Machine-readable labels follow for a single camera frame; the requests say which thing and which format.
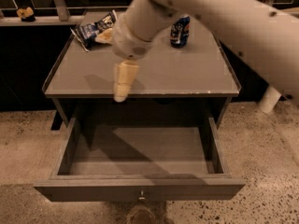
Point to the open grey top drawer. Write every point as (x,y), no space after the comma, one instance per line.
(112,163)

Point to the metal window railing ledge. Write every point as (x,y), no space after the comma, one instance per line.
(40,17)

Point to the small yellow object on ledge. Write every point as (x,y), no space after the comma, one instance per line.
(26,14)

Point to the grey cabinet with top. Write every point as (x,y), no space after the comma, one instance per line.
(200,69)

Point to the small metal drawer knob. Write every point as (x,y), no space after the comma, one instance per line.
(142,197)

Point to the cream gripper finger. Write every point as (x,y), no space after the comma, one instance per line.
(105,37)
(124,77)

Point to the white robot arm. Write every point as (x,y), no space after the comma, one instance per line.
(264,38)

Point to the blue chip bag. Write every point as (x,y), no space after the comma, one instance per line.
(86,34)

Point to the blue soda can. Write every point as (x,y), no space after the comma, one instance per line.
(180,32)

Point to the white diagonal pole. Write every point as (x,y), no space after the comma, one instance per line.
(269,99)

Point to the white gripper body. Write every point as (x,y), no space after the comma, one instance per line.
(129,45)

